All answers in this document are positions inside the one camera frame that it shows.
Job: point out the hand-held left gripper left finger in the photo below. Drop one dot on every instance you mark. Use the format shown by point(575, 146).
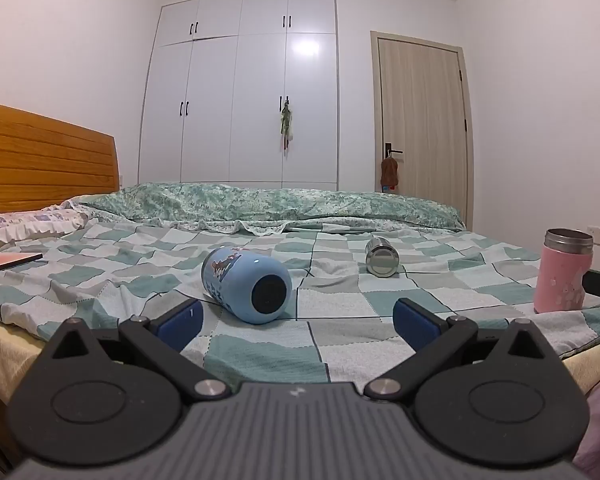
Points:
point(177, 324)

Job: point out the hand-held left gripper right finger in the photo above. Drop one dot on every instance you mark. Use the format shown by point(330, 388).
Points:
point(414, 324)

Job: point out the blue cartoon print cup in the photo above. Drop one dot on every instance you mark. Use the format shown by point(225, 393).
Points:
point(240, 285)

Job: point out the pink cup with steel rim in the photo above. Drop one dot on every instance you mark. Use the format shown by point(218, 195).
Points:
point(561, 280)

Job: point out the small stainless steel cup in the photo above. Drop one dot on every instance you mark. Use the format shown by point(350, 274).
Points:
point(380, 259)

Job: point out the green checkered blanket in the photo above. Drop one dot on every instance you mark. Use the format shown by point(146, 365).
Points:
point(130, 270)

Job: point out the green floral quilt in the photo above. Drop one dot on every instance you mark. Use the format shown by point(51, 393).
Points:
point(260, 205)

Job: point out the brown hanging pouch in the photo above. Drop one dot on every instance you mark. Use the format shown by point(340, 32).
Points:
point(389, 174)

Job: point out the beige mattress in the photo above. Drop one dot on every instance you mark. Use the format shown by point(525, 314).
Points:
point(10, 355)

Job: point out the red flat book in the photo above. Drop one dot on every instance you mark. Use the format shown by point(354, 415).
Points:
point(7, 261)

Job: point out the purple floral pillow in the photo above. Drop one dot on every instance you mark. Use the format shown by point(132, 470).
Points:
point(25, 222)

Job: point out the light wooden door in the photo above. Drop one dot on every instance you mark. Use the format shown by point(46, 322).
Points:
point(422, 125)

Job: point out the wooden headboard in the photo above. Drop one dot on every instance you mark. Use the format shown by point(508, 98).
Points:
point(45, 165)

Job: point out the green hanging ornament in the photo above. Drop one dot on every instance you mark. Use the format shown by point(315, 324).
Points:
point(286, 125)

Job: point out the white wardrobe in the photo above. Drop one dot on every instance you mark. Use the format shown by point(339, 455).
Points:
point(240, 95)

